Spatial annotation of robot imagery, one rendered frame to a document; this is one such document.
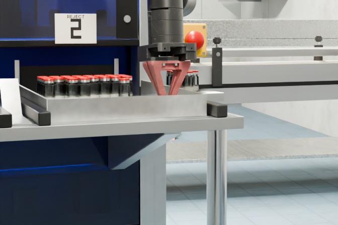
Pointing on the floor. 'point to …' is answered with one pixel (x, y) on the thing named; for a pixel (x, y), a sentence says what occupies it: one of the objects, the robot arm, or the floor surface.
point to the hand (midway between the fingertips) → (167, 101)
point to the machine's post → (153, 179)
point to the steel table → (256, 144)
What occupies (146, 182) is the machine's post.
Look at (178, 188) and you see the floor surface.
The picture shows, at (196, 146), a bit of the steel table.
